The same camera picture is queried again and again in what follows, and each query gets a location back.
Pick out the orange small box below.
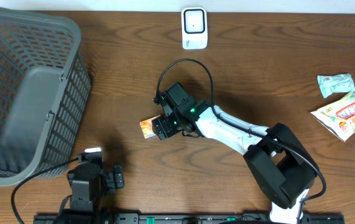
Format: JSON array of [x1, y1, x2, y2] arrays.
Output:
[[139, 115, 160, 139]]

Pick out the yellow snack bag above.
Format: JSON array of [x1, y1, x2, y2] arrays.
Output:
[[310, 90, 355, 142]]

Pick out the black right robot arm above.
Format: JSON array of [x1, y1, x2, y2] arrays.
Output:
[[152, 82, 319, 223]]

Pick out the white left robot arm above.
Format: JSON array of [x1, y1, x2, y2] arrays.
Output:
[[53, 162, 124, 224]]

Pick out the white barcode scanner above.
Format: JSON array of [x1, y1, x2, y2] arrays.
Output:
[[181, 7, 208, 50]]

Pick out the grey plastic basket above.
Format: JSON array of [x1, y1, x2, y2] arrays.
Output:
[[0, 7, 91, 186]]

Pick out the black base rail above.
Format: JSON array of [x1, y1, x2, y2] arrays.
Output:
[[34, 212, 346, 224]]

